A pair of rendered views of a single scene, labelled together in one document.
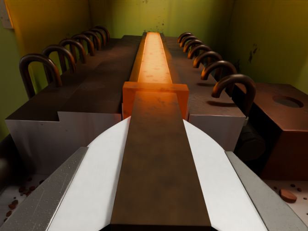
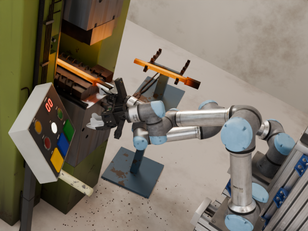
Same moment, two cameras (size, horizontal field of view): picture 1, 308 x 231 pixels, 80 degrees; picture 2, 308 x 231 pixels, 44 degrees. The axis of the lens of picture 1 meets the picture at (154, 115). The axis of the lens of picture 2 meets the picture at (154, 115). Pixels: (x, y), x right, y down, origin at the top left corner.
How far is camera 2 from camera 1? 2.07 m
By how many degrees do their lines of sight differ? 57
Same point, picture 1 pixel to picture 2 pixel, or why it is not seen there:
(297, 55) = (95, 55)
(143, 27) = not seen: hidden behind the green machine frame
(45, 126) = (85, 91)
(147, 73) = (89, 77)
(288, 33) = (90, 48)
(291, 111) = (104, 73)
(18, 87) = not seen: hidden behind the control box
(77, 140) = (87, 91)
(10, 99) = not seen: hidden behind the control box
